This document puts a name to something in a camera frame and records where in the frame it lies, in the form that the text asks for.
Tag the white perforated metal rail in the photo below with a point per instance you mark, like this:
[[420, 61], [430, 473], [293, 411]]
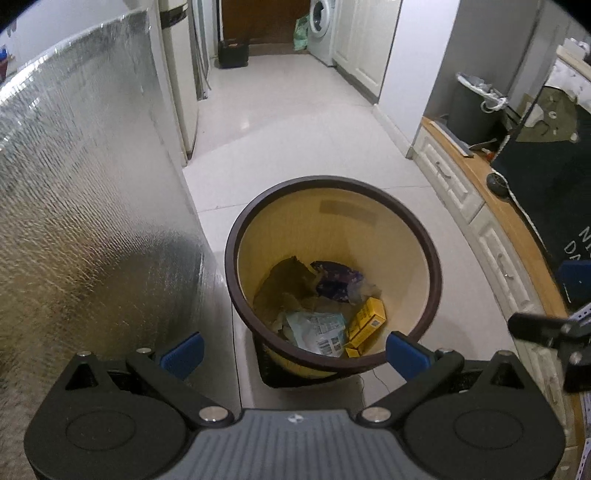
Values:
[[585, 415]]

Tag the dark printed cloth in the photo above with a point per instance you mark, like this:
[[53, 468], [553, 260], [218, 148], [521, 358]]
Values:
[[554, 194]]

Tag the green plastic bag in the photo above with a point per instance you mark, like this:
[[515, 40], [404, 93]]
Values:
[[301, 33]]

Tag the white washing machine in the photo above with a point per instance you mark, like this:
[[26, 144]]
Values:
[[322, 32]]

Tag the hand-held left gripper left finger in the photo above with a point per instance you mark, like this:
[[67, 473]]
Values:
[[182, 355]]

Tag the blue plastic bag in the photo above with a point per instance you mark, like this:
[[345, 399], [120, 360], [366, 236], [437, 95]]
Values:
[[337, 279]]

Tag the black floor box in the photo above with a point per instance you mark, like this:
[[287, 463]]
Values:
[[233, 54]]

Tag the white wall shelf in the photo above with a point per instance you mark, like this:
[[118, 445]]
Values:
[[575, 60]]

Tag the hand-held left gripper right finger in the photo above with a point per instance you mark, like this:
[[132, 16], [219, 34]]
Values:
[[406, 355]]

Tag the white low cabinet wooden top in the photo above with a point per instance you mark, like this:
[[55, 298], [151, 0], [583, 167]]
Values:
[[443, 161]]

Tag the brown cardboard piece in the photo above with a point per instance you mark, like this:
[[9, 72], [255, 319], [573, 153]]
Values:
[[286, 281]]

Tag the grey flat board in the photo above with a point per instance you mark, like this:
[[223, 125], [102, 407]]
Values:
[[452, 138]]

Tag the yellow trash bin brown rim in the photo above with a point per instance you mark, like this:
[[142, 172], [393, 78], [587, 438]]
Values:
[[401, 258]]

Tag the black round object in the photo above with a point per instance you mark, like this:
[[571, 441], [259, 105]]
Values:
[[497, 183]]

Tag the white kitchen base cabinets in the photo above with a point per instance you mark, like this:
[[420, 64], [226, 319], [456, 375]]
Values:
[[364, 46]]

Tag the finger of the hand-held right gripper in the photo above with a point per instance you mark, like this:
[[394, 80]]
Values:
[[535, 328], [575, 281]]

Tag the grey trash can white liner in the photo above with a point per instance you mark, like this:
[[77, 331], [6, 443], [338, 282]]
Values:
[[471, 115]]

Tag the beige refrigerator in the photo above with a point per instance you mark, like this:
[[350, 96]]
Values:
[[180, 92]]

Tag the teal plastic packet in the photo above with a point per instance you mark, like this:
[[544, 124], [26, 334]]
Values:
[[314, 330]]

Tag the brown wooden door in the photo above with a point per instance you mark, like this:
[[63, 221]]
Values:
[[268, 21]]

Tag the yellow green sponge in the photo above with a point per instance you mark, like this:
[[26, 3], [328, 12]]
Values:
[[364, 318]]

